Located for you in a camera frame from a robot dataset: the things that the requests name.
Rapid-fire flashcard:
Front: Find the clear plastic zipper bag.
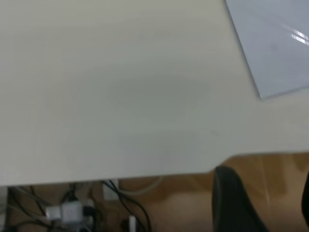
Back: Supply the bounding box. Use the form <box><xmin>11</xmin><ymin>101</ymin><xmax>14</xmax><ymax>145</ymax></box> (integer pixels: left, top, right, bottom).
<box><xmin>224</xmin><ymin>0</ymin><xmax>309</xmax><ymax>100</ymax></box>

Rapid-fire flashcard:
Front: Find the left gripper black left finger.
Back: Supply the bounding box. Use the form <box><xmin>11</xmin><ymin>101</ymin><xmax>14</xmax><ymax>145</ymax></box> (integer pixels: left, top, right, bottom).
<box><xmin>211</xmin><ymin>166</ymin><xmax>270</xmax><ymax>232</ymax></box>

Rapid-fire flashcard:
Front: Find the white cable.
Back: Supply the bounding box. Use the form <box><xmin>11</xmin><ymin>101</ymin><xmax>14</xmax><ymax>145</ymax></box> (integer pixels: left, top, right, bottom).
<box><xmin>117</xmin><ymin>175</ymin><xmax>165</xmax><ymax>197</ymax></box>

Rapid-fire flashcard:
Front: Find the white plug adapter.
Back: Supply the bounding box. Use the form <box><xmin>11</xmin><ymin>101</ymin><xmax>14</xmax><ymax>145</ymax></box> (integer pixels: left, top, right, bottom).
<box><xmin>128</xmin><ymin>215</ymin><xmax>137</xmax><ymax>232</ymax></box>

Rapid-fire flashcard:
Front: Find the grey power strip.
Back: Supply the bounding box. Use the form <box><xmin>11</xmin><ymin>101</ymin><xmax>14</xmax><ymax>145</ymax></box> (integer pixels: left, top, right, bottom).
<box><xmin>45</xmin><ymin>200</ymin><xmax>95</xmax><ymax>225</ymax></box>

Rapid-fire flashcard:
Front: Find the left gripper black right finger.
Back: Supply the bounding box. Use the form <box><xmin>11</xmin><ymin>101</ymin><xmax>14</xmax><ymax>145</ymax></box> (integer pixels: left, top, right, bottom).
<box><xmin>301</xmin><ymin>171</ymin><xmax>309</xmax><ymax>219</ymax></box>

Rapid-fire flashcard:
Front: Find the black cable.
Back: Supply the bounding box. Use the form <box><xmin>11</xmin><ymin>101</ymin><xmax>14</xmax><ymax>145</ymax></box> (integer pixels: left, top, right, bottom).
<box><xmin>101</xmin><ymin>179</ymin><xmax>152</xmax><ymax>232</ymax></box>

